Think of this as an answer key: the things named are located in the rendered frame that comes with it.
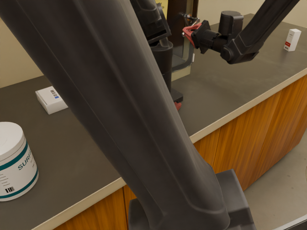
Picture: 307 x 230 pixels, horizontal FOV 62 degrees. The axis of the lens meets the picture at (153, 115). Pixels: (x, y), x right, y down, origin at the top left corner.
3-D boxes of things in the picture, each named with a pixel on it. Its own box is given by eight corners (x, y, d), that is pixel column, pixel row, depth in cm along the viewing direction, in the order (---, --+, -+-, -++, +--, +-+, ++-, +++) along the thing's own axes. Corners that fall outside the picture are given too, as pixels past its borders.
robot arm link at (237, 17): (229, 63, 74) (252, 59, 77) (237, 23, 67) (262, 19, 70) (206, 49, 83) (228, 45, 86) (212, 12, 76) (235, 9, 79)
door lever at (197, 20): (175, 35, 95) (172, 29, 93) (192, 17, 96) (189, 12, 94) (185, 39, 92) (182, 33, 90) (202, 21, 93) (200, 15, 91)
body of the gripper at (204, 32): (203, 18, 84) (221, 23, 79) (210, 40, 92) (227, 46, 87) (191, 32, 83) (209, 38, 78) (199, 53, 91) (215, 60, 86)
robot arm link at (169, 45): (144, 45, 46) (175, 44, 46) (142, 32, 51) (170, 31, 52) (144, 79, 50) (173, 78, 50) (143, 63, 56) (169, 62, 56)
